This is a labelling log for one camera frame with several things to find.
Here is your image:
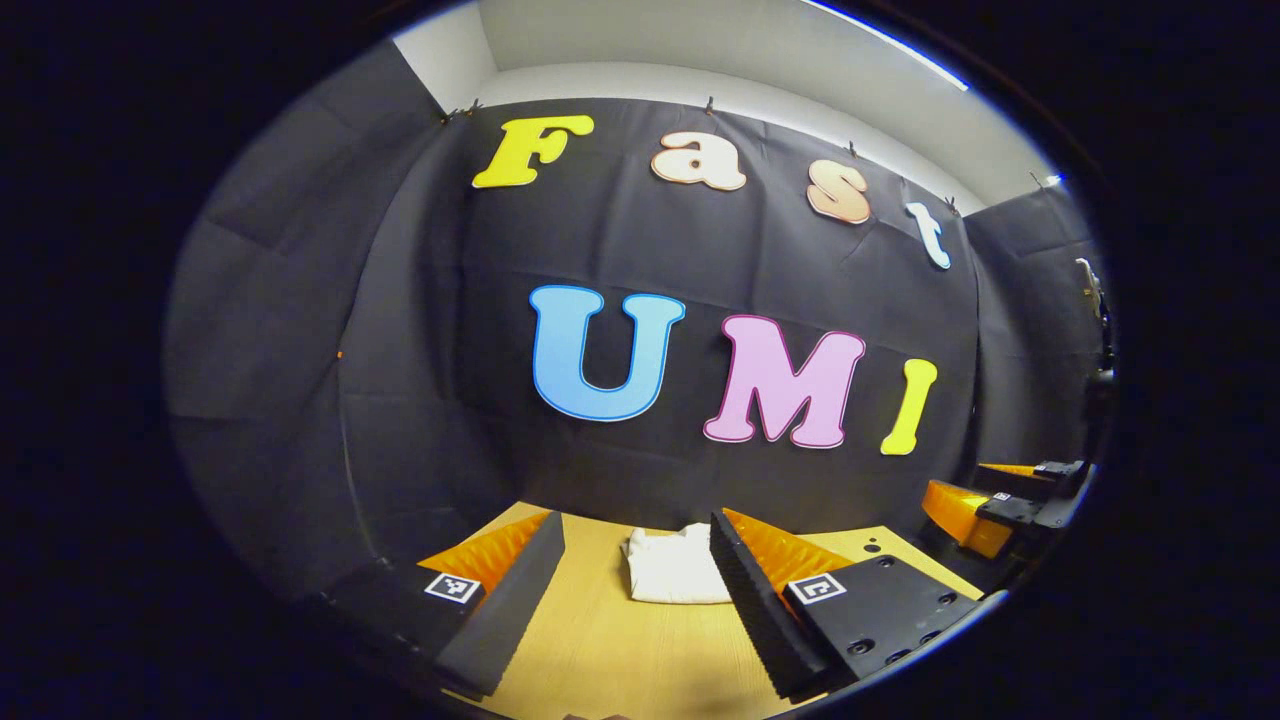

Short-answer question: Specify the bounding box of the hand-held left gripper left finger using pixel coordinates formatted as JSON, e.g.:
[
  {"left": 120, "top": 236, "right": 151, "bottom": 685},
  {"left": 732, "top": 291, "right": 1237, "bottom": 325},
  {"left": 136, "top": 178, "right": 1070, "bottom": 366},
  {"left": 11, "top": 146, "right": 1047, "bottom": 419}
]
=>
[{"left": 330, "top": 510, "right": 567, "bottom": 699}]

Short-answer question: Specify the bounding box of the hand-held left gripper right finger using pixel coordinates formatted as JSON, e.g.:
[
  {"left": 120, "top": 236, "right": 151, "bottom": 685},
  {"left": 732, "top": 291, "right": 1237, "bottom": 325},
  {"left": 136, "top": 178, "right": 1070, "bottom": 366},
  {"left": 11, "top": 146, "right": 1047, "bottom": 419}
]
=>
[{"left": 710, "top": 507, "right": 986, "bottom": 703}]

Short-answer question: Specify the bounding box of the cream white button shirt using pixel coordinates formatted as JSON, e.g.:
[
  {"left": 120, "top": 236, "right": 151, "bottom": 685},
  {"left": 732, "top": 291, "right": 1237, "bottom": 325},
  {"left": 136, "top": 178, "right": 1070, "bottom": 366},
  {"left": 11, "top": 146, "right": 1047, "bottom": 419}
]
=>
[{"left": 620, "top": 523, "right": 734, "bottom": 605}]

